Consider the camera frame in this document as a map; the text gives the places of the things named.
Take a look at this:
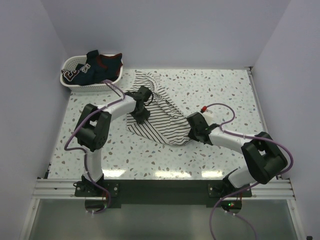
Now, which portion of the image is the black white striped tank top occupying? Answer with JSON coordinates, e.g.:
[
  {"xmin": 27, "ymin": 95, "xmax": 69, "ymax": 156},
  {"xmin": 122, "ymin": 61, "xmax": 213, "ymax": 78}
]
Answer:
[{"xmin": 126, "ymin": 71, "xmax": 191, "ymax": 147}]

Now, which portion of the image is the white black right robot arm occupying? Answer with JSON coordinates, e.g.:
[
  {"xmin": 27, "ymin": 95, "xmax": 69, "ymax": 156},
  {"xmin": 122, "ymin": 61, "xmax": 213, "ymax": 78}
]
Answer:
[{"xmin": 186, "ymin": 112, "xmax": 288, "ymax": 198}]

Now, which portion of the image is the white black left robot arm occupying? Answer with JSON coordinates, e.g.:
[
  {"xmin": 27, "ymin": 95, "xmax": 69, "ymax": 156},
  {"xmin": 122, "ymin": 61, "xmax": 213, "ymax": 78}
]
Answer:
[{"xmin": 74, "ymin": 86, "xmax": 154, "ymax": 197}]

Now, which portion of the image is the navy maroon tank top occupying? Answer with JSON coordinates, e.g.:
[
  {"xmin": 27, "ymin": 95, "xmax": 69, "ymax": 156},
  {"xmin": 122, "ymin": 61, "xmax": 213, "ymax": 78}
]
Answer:
[{"xmin": 61, "ymin": 50, "xmax": 123, "ymax": 86}]

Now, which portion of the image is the white plastic laundry basket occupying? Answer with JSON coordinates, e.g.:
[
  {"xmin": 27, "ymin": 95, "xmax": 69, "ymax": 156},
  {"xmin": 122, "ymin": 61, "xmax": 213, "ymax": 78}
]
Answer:
[{"xmin": 60, "ymin": 53, "xmax": 124, "ymax": 92}]

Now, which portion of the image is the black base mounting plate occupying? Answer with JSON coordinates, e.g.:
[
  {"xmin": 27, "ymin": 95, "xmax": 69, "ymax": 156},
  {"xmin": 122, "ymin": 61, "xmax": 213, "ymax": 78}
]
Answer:
[{"xmin": 73, "ymin": 178, "xmax": 238, "ymax": 209}]

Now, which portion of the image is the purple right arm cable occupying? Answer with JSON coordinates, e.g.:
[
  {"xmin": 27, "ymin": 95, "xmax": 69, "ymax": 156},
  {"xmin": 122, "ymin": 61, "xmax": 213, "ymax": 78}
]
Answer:
[{"xmin": 204, "ymin": 103, "xmax": 295, "ymax": 240}]

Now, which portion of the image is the aluminium right side rail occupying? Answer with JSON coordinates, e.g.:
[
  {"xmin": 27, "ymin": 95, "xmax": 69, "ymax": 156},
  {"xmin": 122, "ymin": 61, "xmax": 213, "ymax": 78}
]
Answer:
[{"xmin": 245, "ymin": 67, "xmax": 291, "ymax": 180}]

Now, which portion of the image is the aluminium rail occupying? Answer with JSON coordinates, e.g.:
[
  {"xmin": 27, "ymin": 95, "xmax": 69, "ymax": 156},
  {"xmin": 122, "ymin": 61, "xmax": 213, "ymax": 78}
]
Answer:
[
  {"xmin": 32, "ymin": 179, "xmax": 296, "ymax": 200},
  {"xmin": 245, "ymin": 67, "xmax": 291, "ymax": 180}
]

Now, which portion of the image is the aluminium front rail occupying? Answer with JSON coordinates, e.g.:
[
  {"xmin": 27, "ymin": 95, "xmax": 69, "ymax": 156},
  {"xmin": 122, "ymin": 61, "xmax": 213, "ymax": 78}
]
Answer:
[{"xmin": 32, "ymin": 179, "xmax": 296, "ymax": 200}]

